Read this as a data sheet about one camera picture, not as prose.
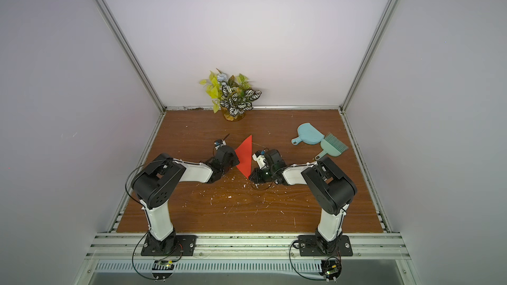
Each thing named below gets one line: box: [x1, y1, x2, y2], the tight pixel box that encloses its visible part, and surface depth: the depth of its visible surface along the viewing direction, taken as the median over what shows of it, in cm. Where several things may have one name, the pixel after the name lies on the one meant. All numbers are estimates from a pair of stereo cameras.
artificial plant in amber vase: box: [199, 67, 263, 123], surface depth 100 cm
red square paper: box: [235, 134, 253, 180], surface depth 99 cm
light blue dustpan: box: [291, 122, 325, 146], surface depth 109 cm
